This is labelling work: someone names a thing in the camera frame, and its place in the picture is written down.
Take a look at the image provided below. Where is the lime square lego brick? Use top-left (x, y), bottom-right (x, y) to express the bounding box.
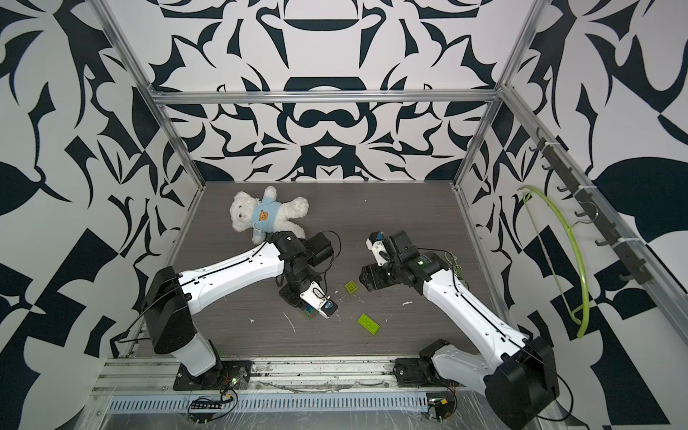
top-left (345, 281), bottom-right (358, 295)

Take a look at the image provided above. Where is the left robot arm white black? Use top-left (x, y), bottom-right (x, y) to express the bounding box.
top-left (142, 231), bottom-right (338, 384)

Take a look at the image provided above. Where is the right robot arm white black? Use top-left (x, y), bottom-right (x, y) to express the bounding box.
top-left (359, 231), bottom-right (560, 429)

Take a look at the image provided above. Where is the lime long lego brick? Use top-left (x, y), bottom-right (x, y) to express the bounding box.
top-left (358, 314), bottom-right (381, 336)

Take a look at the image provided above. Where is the white teddy bear blue shirt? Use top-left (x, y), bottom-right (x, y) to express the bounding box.
top-left (229, 186), bottom-right (309, 245)

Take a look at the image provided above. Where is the black connector box right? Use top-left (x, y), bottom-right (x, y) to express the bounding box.
top-left (426, 398), bottom-right (455, 422)

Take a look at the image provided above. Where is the black connector box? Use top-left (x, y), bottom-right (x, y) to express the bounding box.
top-left (426, 398), bottom-right (455, 422)
top-left (187, 397), bottom-right (224, 413)

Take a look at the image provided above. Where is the black connector box left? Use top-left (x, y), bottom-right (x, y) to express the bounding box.
top-left (187, 397), bottom-right (224, 413)

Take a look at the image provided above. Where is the green plastic hanger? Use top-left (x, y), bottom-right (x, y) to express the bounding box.
top-left (518, 185), bottom-right (591, 340)

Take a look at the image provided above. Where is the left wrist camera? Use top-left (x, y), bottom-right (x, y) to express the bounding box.
top-left (299, 281), bottom-right (338, 318)

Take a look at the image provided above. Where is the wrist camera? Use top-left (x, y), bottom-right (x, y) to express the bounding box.
top-left (365, 232), bottom-right (390, 267)
top-left (299, 281), bottom-right (338, 318)

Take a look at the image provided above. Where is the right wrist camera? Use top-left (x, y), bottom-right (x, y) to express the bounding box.
top-left (365, 232), bottom-right (390, 267)

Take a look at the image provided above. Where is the green keychain with charm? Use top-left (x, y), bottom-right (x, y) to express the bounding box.
top-left (444, 251), bottom-right (469, 290)

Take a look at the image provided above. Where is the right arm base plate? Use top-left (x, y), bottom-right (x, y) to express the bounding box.
top-left (392, 358), bottom-right (456, 388)

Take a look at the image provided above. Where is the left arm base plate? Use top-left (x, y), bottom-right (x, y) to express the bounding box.
top-left (173, 359), bottom-right (254, 392)

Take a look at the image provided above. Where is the black wall hook rail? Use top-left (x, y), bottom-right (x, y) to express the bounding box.
top-left (531, 130), bottom-right (654, 285)

